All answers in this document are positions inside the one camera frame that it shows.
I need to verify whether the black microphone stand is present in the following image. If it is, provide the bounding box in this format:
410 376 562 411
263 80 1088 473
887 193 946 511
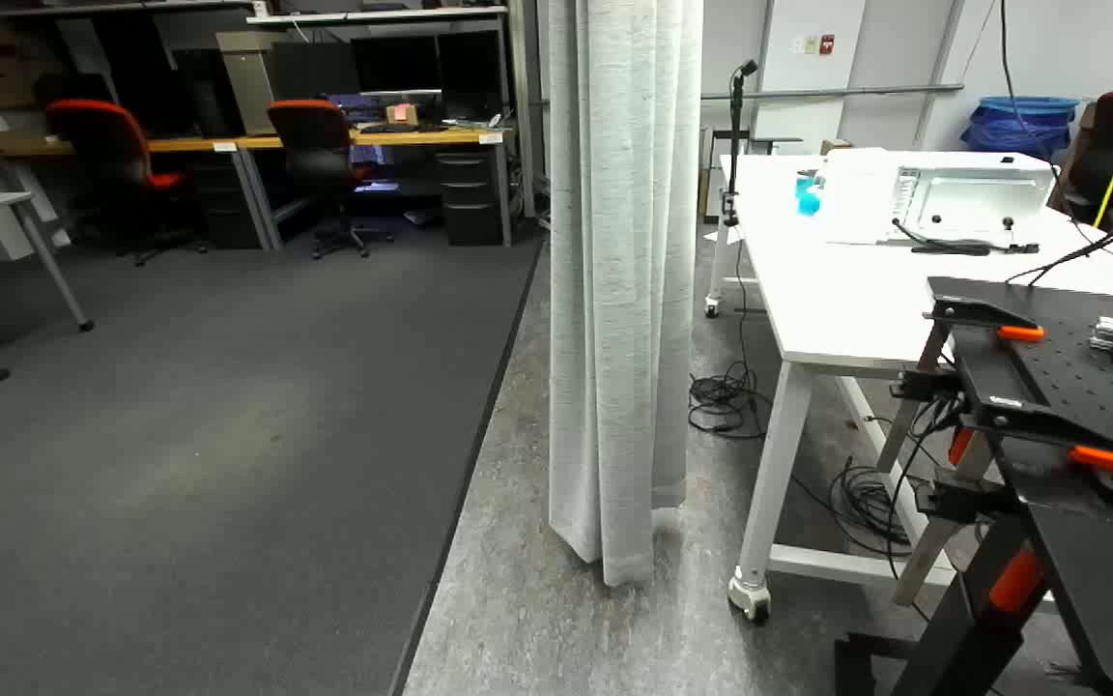
718 52 766 233

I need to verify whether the black drawer cabinet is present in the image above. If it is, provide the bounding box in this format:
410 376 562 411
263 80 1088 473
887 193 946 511
434 144 511 250

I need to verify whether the red office chair high back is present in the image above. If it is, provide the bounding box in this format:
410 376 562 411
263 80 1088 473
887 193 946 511
43 96 198 266

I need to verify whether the white metal box device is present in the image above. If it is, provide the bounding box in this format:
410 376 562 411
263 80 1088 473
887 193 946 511
887 150 1060 247

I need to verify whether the black floor cable bundle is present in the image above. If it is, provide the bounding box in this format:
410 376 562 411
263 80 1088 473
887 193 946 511
685 364 777 443

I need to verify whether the black orange clamp stand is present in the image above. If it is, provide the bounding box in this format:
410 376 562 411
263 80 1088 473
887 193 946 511
923 275 1113 696

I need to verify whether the black clamp orange handle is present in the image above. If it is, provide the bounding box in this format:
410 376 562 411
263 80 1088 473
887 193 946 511
962 391 1113 484
891 295 1051 404
833 474 1051 696

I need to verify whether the black cable coil under table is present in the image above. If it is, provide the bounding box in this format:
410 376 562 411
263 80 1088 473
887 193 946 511
821 451 923 562

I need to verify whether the thin black cable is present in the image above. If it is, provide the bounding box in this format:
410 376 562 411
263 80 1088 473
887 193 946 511
1005 188 1113 291

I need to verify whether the white-grey fabric curtain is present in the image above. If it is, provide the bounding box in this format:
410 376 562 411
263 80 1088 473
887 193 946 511
542 0 705 590

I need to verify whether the black tool with cable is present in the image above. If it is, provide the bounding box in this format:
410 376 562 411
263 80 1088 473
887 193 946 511
887 216 1044 259

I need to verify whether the blue liquid bottle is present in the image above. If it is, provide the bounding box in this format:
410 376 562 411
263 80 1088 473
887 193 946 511
793 167 828 221

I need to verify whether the grey overhead shelf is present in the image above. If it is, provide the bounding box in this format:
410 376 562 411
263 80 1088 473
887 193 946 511
0 0 513 32

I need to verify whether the grey wall rail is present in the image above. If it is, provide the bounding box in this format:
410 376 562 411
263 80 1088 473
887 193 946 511
698 80 967 105

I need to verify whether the blue plastic bin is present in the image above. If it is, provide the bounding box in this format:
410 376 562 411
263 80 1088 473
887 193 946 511
959 94 1081 167

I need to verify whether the dark office chair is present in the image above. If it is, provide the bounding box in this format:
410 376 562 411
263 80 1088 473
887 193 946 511
263 96 383 263
1048 86 1113 263

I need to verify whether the computer monitor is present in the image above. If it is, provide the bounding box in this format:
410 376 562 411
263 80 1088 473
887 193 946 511
323 86 448 136

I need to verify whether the white work table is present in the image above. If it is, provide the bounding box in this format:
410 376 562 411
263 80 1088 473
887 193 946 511
705 148 1113 625

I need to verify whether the long wooden top desk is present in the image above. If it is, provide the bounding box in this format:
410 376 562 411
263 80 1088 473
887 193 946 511
0 120 516 255

